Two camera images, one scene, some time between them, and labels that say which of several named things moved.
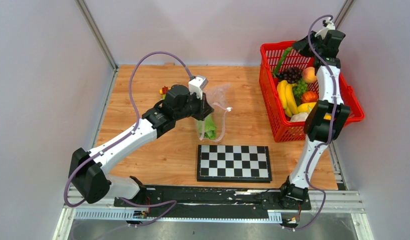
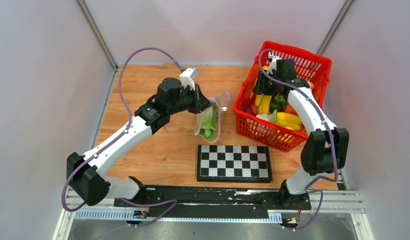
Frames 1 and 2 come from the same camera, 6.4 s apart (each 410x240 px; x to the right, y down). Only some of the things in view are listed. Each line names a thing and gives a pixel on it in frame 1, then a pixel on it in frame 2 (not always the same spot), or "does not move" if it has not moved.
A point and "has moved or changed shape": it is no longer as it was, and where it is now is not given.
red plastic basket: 281,127 has moved or changed shape
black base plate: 208,200 does not move
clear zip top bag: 212,127 has moved or changed shape
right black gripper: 302,46 to 259,88
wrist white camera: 197,84 to 186,80
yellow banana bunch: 287,98 to 263,103
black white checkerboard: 233,163 does not move
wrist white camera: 330,26 to 272,62
